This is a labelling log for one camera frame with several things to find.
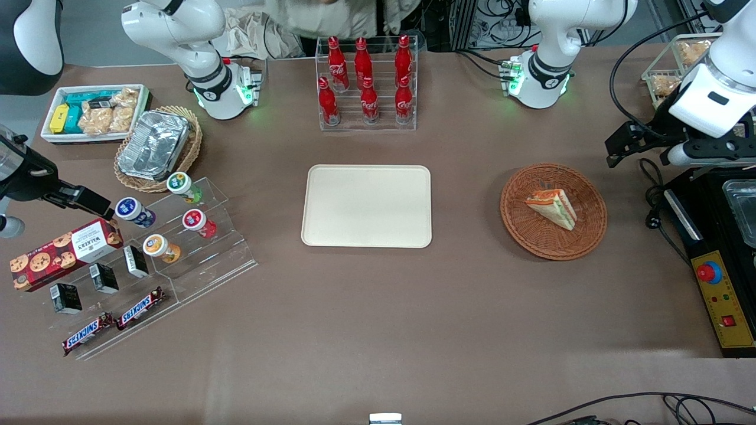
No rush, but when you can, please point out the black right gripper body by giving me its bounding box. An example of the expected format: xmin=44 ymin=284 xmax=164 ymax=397
xmin=0 ymin=131 xmax=61 ymax=203

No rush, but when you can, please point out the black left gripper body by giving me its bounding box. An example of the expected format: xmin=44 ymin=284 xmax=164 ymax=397
xmin=661 ymin=120 xmax=756 ymax=162

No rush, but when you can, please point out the triangular wrapped sandwich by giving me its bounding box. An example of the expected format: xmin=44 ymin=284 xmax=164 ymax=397
xmin=524 ymin=188 xmax=578 ymax=231

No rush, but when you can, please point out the light tan wicker basket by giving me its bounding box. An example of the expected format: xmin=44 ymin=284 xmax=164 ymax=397
xmin=114 ymin=106 xmax=203 ymax=194

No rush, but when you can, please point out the brown round wicker basket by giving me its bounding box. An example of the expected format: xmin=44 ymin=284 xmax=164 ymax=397
xmin=500 ymin=164 xmax=608 ymax=261

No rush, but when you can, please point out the cream plastic tray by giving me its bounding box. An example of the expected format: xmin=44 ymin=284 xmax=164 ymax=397
xmin=301 ymin=165 xmax=432 ymax=249

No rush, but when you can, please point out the blue lid gum bottle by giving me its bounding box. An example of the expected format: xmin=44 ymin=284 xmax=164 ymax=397
xmin=115 ymin=197 xmax=157 ymax=229

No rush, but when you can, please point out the white plastic snack bin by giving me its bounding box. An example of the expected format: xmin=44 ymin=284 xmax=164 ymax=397
xmin=40 ymin=84 xmax=152 ymax=145

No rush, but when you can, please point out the red tartan shortbread box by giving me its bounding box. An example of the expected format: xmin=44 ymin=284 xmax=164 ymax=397
xmin=10 ymin=218 xmax=125 ymax=292

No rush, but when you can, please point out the small black carton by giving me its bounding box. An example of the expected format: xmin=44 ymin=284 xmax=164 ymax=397
xmin=50 ymin=283 xmax=83 ymax=315
xmin=123 ymin=245 xmax=149 ymax=279
xmin=89 ymin=263 xmax=119 ymax=295

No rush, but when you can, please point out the clear container with pastries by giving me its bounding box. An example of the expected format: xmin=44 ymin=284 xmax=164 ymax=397
xmin=641 ymin=34 xmax=725 ymax=110

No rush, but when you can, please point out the yellow small box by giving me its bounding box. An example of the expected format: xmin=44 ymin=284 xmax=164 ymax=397
xmin=49 ymin=104 xmax=71 ymax=135

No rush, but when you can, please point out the orange lid gum bottle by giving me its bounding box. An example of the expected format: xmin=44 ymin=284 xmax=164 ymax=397
xmin=143 ymin=234 xmax=182 ymax=264

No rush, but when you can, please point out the steel metal pan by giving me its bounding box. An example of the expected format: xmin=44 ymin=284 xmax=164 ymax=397
xmin=722 ymin=179 xmax=756 ymax=249

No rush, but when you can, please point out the clear cookie packet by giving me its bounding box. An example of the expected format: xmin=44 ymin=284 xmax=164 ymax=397
xmin=78 ymin=106 xmax=116 ymax=136
xmin=109 ymin=88 xmax=140 ymax=133

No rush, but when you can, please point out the green lid gum bottle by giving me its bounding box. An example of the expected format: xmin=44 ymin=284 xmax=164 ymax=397
xmin=167 ymin=172 xmax=203 ymax=204

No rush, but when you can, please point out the aluminium foil container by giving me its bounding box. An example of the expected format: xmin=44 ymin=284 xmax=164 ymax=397
xmin=117 ymin=110 xmax=190 ymax=181

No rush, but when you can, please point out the red lid gum bottle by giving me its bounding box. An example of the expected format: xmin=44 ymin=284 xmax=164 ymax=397
xmin=182 ymin=209 xmax=217 ymax=239

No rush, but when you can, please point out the teal snack box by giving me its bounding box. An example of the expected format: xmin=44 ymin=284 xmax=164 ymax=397
xmin=63 ymin=90 xmax=120 ymax=134

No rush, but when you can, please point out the Snickers chocolate bar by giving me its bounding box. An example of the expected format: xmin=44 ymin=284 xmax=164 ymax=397
xmin=116 ymin=287 xmax=166 ymax=331
xmin=62 ymin=312 xmax=116 ymax=357

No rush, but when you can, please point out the red emergency stop button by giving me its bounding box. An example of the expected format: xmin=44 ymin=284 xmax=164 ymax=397
xmin=696 ymin=260 xmax=723 ymax=286

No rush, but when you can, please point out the clear acrylic step display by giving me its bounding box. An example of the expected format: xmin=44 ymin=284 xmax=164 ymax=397
xmin=44 ymin=176 xmax=259 ymax=361

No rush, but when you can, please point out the black yellow control box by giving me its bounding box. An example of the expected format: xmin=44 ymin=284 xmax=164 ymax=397
xmin=664 ymin=168 xmax=756 ymax=359

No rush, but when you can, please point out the red cola bottle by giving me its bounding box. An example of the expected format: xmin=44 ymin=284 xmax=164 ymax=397
xmin=318 ymin=77 xmax=341 ymax=126
xmin=395 ymin=34 xmax=413 ymax=87
xmin=395 ymin=77 xmax=415 ymax=125
xmin=328 ymin=37 xmax=350 ymax=93
xmin=360 ymin=78 xmax=380 ymax=125
xmin=354 ymin=37 xmax=374 ymax=89

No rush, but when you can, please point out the crumpled beige paper bag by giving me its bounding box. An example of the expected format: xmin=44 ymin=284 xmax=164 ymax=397
xmin=214 ymin=7 xmax=308 ymax=60

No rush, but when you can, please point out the clear acrylic bottle rack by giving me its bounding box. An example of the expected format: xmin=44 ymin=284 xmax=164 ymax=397
xmin=315 ymin=35 xmax=419 ymax=132

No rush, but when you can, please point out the person in grey jacket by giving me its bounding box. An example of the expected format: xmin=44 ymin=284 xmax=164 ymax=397
xmin=263 ymin=0 xmax=423 ymax=42

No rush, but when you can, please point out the snack packet in wire basket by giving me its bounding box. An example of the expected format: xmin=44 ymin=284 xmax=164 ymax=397
xmin=676 ymin=38 xmax=713 ymax=67
xmin=650 ymin=74 xmax=683 ymax=99

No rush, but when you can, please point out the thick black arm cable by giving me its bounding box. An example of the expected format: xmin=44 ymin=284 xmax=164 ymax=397
xmin=610 ymin=11 xmax=709 ymax=128

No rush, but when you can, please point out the black cable with plug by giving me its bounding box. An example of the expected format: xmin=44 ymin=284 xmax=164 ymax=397
xmin=640 ymin=158 xmax=695 ymax=266

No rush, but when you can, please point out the aluminium frame with wiring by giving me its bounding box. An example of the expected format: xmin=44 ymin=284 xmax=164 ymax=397
xmin=454 ymin=0 xmax=535 ymax=53

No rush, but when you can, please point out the thin black loose cable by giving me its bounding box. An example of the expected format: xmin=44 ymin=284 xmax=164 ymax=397
xmin=526 ymin=391 xmax=756 ymax=425

